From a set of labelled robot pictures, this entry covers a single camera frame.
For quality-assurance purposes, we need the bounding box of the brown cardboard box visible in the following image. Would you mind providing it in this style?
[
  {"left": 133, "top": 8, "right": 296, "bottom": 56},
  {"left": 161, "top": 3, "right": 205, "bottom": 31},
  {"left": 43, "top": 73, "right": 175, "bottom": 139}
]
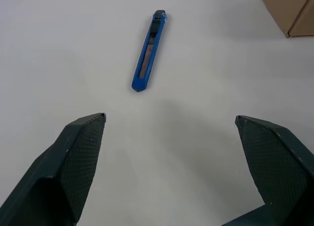
[{"left": 260, "top": 0, "right": 314, "bottom": 39}]

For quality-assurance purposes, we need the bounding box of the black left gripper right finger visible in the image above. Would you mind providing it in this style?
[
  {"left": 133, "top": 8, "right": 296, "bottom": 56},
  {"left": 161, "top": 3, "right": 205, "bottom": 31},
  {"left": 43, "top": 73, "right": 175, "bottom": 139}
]
[{"left": 228, "top": 114, "right": 314, "bottom": 226}]

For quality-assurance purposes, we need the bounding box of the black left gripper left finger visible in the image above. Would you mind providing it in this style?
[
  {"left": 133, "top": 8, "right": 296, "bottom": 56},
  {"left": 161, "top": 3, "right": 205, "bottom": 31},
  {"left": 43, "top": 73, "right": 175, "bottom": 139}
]
[{"left": 0, "top": 112, "right": 107, "bottom": 226}]

